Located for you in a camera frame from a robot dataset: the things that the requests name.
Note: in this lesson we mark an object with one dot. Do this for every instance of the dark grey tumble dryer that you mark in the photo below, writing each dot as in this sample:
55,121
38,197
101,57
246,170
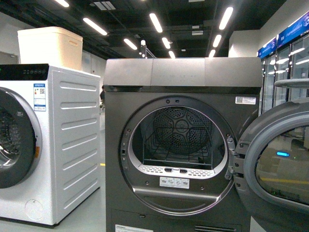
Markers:
143,94

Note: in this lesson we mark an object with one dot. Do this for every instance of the white washing machine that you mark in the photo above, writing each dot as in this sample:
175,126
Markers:
49,141

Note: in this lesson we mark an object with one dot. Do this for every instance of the cream plastic storage bin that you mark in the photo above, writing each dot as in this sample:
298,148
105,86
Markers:
53,45

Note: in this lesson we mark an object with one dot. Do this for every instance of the open grey dryer door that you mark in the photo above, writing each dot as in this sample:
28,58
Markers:
270,169

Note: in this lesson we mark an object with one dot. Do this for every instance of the glass door display fridges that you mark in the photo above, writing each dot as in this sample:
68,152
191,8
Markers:
285,57

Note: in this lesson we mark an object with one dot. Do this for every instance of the black wire drying rack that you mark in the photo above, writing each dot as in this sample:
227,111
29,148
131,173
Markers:
186,147

